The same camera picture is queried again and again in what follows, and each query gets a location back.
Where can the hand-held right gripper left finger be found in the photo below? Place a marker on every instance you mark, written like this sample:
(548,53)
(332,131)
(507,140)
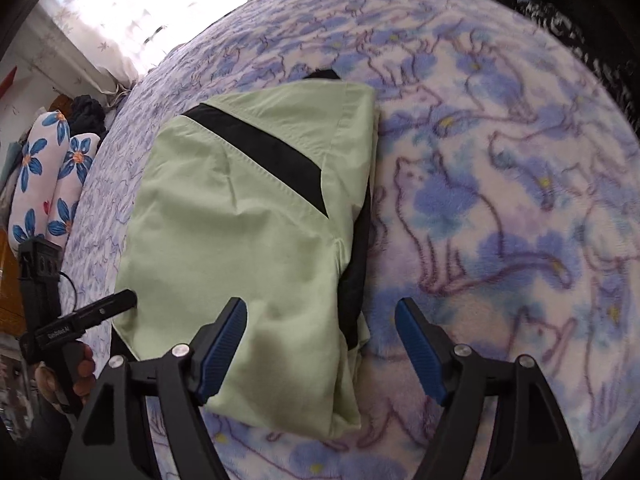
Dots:
(225,355)

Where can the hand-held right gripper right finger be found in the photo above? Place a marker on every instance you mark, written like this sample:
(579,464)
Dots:
(417,355)

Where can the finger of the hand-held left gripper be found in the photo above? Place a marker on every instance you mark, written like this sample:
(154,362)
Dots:
(107,307)

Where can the green and black hooded jacket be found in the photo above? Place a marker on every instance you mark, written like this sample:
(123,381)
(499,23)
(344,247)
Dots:
(240,230)

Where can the person's left forearm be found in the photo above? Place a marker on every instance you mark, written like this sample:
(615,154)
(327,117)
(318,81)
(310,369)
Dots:
(42,445)

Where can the grey folded clothes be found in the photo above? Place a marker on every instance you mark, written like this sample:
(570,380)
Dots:
(10,170)

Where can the dark clothes pile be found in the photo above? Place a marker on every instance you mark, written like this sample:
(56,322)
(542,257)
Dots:
(87,112)

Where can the person's left hand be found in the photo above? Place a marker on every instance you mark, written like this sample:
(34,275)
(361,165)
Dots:
(82,370)

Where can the blue-flower rolled quilt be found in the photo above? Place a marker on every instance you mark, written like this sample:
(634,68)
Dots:
(45,180)

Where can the purple cat-print blanket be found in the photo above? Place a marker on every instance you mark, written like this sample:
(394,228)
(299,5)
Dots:
(500,185)

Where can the black patterned clothing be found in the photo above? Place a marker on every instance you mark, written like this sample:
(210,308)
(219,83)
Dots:
(590,20)

